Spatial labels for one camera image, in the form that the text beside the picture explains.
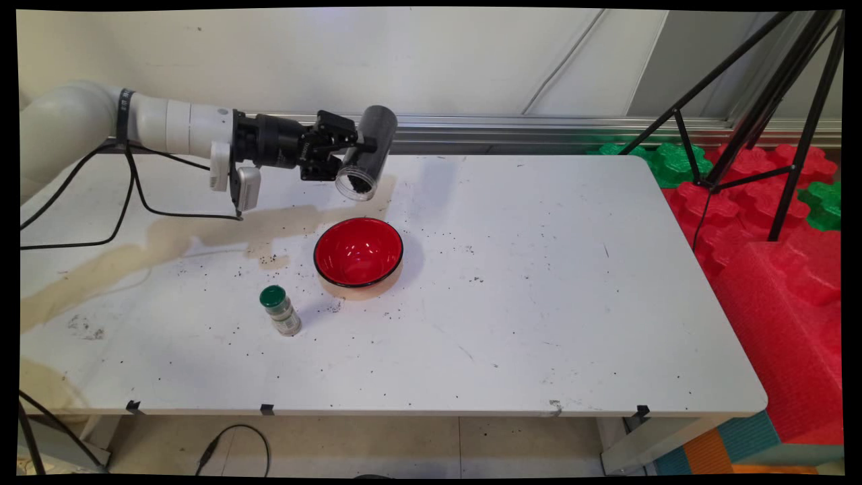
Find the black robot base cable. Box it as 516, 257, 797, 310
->
19, 391, 108, 474

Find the black cable on floor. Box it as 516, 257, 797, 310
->
195, 423, 271, 478

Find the aluminium wall rail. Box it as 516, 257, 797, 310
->
94, 111, 842, 150

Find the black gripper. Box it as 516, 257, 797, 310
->
232, 111, 376, 181

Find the white wall cable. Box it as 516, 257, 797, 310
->
520, 8, 607, 115

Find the blue and orange foam mat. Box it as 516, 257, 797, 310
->
653, 411, 819, 476

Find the large red foam block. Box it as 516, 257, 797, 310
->
710, 229, 844, 445

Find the clear jar with black granules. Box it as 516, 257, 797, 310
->
335, 104, 398, 203

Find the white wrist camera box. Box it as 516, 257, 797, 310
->
207, 140, 262, 213

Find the red bowl with black rim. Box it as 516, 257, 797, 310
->
313, 217, 405, 289

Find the black tripod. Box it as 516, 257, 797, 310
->
616, 10, 846, 243

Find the green-lid spice bottle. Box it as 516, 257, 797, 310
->
259, 285, 302, 337

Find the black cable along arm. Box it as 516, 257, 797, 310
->
20, 138, 244, 251

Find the red foam puzzle mat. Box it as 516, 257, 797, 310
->
660, 143, 842, 280

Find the green foam puzzle piece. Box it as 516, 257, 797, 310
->
798, 181, 842, 232
586, 141, 713, 189

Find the grey table leg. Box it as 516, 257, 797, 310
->
17, 414, 122, 474
596, 414, 728, 476

